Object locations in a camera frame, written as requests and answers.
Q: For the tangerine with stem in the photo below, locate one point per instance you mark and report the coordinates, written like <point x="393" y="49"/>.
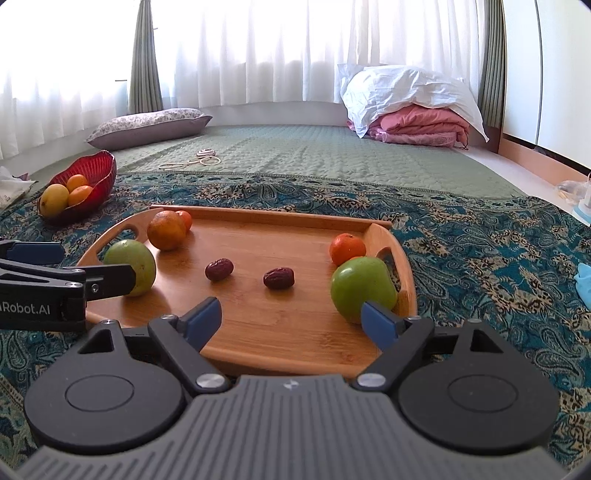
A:
<point x="347" y="249"/>

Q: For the floral grey pillow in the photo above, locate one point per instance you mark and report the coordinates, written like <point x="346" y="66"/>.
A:
<point x="147" y="124"/>

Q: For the small orange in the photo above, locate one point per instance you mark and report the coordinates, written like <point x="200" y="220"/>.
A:
<point x="76" y="181"/>
<point x="81" y="196"/>

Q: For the wooden serving tray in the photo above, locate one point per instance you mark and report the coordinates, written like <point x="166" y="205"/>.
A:
<point x="277" y="323"/>

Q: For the red leaf-shaped bowl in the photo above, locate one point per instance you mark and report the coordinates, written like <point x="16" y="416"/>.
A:
<point x="99" y="168"/>

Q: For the large dull orange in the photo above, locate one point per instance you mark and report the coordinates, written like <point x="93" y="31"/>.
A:
<point x="166" y="233"/>

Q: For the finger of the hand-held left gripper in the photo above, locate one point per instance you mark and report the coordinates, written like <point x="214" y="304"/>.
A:
<point x="37" y="253"/>
<point x="111" y="279"/>

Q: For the green quilted mat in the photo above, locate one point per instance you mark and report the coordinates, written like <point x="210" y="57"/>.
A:
<point x="323" y="157"/>

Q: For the white pillow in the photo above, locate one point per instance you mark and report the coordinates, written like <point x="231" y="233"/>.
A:
<point x="406" y="87"/>

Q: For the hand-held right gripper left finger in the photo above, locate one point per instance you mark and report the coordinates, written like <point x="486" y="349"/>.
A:
<point x="203" y="321"/>

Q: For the teal paisley blanket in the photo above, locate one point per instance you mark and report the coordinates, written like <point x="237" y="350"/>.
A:
<point x="485" y="258"/>

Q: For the turquoise cloth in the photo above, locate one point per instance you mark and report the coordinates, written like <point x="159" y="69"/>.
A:
<point x="584" y="286"/>

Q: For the white plastic bag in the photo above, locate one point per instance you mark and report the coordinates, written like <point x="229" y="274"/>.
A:
<point x="11" y="187"/>

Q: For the green apple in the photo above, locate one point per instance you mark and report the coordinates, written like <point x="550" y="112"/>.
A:
<point x="364" y="281"/>
<point x="134" y="251"/>

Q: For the green curtain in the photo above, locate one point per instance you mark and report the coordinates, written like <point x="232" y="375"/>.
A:
<point x="145" y="60"/>
<point x="491" y="69"/>

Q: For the white wardrobe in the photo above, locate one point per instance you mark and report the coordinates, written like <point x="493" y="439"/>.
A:
<point x="549" y="69"/>

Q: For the white sheer curtain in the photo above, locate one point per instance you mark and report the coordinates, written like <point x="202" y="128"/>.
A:
<point x="254" y="50"/>

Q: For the folded pink blanket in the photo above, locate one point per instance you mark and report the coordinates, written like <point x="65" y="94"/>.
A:
<point x="420" y="127"/>

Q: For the small tangerine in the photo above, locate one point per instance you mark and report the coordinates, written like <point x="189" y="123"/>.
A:
<point x="186" y="220"/>

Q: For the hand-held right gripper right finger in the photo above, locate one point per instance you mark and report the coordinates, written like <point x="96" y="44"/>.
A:
<point x="381" y="323"/>

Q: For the yellow lemon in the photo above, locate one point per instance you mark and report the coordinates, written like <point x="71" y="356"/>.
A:
<point x="53" y="199"/>

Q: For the white paper bag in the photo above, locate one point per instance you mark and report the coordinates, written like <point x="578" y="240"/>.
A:
<point x="587" y="196"/>

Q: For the red date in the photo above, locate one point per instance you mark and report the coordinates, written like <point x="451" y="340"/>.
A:
<point x="219" y="270"/>
<point x="278" y="278"/>

